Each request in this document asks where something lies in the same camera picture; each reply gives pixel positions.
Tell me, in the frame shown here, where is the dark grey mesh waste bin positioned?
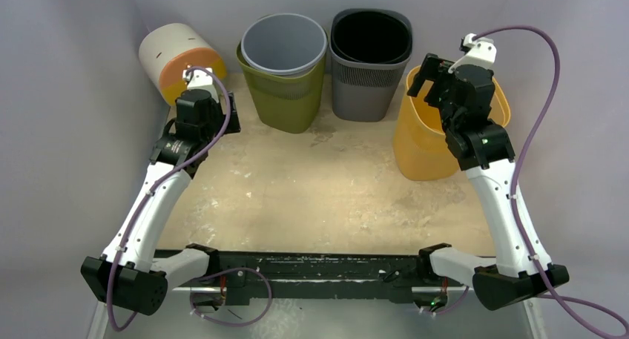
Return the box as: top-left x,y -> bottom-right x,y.
329,48 -> 411,122

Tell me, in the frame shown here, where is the yellow ribbed waste bin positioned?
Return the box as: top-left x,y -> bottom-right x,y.
393,65 -> 515,181

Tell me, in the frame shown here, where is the black round waste bin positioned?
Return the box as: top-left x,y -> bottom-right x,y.
331,8 -> 413,65

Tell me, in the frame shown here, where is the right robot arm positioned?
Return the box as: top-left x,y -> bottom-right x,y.
407,53 -> 570,311

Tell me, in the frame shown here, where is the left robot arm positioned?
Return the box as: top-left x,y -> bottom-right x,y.
80,88 -> 240,316

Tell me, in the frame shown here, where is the multicolour round drawer cabinet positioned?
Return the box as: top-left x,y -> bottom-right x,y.
138,23 -> 228,106

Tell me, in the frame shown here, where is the olive green waste bin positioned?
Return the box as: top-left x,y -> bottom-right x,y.
236,47 -> 326,134

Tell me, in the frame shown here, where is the light grey round bin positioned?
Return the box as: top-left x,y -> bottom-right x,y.
240,13 -> 328,77

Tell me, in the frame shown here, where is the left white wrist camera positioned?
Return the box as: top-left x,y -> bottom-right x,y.
182,68 -> 220,102

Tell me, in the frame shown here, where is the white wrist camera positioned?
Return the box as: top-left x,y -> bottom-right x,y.
182,68 -> 220,102
448,33 -> 497,73

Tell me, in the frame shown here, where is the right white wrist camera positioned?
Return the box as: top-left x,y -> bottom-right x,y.
448,33 -> 497,73

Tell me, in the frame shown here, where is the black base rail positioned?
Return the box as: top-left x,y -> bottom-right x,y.
156,243 -> 472,309

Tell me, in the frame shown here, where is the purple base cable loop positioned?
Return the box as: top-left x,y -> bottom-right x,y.
188,267 -> 273,328

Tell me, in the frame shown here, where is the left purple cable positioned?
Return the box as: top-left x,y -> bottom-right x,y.
105,67 -> 232,333

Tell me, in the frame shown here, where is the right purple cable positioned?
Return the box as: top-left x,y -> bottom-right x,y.
471,25 -> 629,339

